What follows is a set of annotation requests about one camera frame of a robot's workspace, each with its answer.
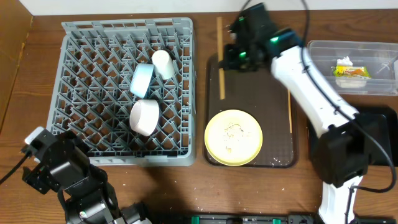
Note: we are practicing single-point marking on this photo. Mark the yellow plate with crumbs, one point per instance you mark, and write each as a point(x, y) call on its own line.
point(233, 137)

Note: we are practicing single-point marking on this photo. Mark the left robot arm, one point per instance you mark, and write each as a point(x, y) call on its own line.
point(82, 189)

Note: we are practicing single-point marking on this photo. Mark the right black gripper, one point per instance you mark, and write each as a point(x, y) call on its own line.
point(232, 57)

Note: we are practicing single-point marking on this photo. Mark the pink bowl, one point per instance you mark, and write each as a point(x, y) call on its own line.
point(144, 117)

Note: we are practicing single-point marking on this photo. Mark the light blue bowl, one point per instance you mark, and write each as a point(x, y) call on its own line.
point(141, 79)

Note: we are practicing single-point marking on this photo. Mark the grey plastic dish rack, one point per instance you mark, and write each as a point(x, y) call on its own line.
point(92, 96)

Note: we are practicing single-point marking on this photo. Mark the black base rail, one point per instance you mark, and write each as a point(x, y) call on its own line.
point(236, 219)

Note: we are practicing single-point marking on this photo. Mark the white plastic cup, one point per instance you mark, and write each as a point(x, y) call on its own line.
point(163, 64)

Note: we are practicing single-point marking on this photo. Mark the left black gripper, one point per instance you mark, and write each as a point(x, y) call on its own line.
point(34, 179)

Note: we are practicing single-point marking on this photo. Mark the dark brown serving tray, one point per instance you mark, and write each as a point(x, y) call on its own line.
point(263, 97)

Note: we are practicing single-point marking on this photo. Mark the clear plastic bin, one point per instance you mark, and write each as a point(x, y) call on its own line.
point(379, 58)

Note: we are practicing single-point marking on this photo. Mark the green yellow snack wrapper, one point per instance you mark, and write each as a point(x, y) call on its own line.
point(351, 72)

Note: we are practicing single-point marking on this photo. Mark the white napkin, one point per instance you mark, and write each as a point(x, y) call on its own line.
point(349, 82)

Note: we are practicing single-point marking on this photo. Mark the brown cardboard panel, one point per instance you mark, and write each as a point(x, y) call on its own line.
point(15, 25)

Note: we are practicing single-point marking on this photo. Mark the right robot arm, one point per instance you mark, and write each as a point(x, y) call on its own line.
point(340, 156)

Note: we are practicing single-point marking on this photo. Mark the black plastic tray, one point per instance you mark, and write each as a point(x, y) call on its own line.
point(387, 136)

